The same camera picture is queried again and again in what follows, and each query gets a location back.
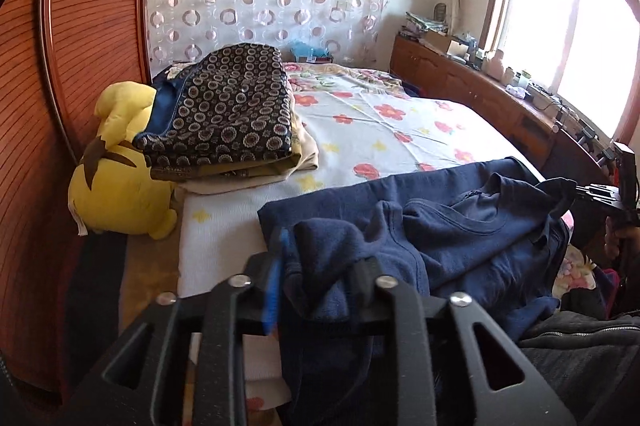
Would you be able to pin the pale pink bottle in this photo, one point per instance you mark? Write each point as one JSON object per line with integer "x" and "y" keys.
{"x": 495, "y": 63}

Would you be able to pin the wooden-framed window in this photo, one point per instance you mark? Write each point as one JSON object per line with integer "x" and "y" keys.
{"x": 565, "y": 16}

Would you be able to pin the brown oval ornament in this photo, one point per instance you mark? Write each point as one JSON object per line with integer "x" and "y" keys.
{"x": 440, "y": 11}

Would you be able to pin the blue box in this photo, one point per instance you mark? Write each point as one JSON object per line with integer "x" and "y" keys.
{"x": 310, "y": 52}

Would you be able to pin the stack of folded cloths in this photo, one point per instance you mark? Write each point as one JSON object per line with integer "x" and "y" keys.
{"x": 422, "y": 23}

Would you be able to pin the small white lavender object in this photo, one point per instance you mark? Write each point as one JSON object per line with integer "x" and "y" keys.
{"x": 520, "y": 92}

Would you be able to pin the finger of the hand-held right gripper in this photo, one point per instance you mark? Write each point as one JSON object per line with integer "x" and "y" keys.
{"x": 597, "y": 197}

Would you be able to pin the black zip jacket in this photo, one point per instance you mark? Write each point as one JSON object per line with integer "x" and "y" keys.
{"x": 590, "y": 356}

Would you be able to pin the tan bed mat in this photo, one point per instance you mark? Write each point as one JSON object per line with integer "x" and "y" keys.
{"x": 150, "y": 276}

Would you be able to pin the silver round knob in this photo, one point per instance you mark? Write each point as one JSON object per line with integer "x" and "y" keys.
{"x": 558, "y": 126}

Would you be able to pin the large-rose floral bedspread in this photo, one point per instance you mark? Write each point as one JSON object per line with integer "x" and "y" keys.
{"x": 340, "y": 76}

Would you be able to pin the green-capped small bottle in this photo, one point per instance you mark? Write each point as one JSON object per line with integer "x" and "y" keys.
{"x": 523, "y": 78}

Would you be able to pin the white small-flower bed sheet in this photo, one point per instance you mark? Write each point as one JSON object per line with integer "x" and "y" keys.
{"x": 360, "y": 141}

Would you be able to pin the wooden slatted wardrobe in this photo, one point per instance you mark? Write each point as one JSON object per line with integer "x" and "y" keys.
{"x": 90, "y": 31}

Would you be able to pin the cardboard box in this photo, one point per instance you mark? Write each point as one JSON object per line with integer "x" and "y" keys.
{"x": 442, "y": 42}

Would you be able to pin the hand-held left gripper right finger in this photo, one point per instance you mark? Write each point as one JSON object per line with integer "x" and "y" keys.
{"x": 362, "y": 291}

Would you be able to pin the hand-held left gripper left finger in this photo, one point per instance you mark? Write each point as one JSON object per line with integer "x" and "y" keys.
{"x": 272, "y": 291}

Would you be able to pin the yellow plush toy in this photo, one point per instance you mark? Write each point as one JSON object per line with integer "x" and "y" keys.
{"x": 120, "y": 196}

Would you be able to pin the person's right hand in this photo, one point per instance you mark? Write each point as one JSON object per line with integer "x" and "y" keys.
{"x": 611, "y": 236}

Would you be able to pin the low wooden cabinet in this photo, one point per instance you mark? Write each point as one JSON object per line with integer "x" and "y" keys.
{"x": 480, "y": 106}

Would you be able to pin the navy blue printed T-shirt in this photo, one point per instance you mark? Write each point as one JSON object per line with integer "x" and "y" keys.
{"x": 450, "y": 216}

